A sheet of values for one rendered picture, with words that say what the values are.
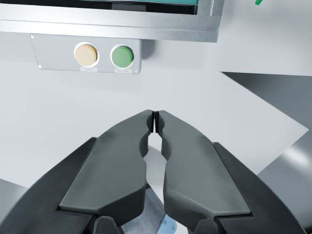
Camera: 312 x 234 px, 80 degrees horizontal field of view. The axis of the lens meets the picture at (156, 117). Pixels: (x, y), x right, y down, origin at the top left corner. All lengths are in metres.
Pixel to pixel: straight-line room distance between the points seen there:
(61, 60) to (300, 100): 1.71
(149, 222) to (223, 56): 0.44
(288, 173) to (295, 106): 0.75
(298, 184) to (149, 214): 2.12
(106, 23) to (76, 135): 0.36
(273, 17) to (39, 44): 0.51
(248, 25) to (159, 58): 0.22
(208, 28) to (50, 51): 0.31
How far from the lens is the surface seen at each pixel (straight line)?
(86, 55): 0.40
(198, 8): 0.39
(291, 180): 2.42
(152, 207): 0.53
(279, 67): 0.59
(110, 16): 0.39
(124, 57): 0.38
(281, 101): 1.77
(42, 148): 0.72
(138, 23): 0.39
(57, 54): 0.44
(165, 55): 0.49
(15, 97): 0.65
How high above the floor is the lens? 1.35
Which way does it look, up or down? 61 degrees down
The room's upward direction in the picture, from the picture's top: 179 degrees clockwise
